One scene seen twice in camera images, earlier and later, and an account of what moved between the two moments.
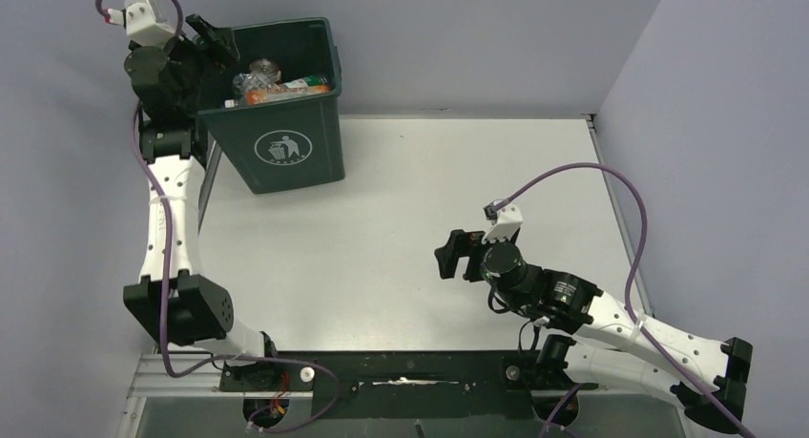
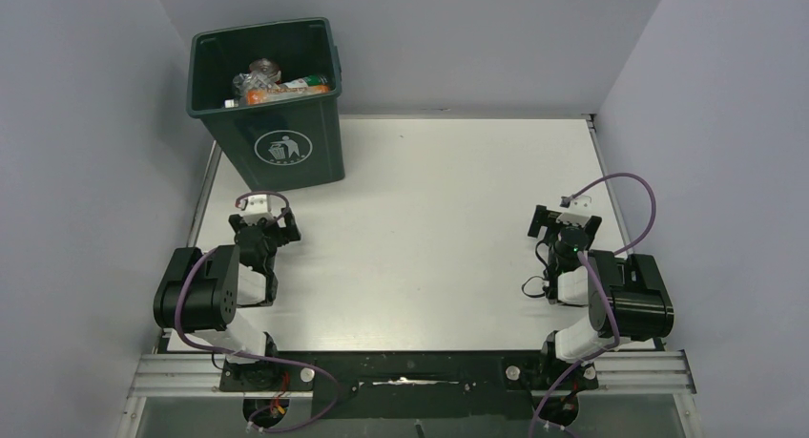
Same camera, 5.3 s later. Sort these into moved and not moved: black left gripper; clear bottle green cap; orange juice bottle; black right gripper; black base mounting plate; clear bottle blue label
Moved: black right gripper; black left gripper
Not moved: clear bottle green cap; orange juice bottle; clear bottle blue label; black base mounting plate
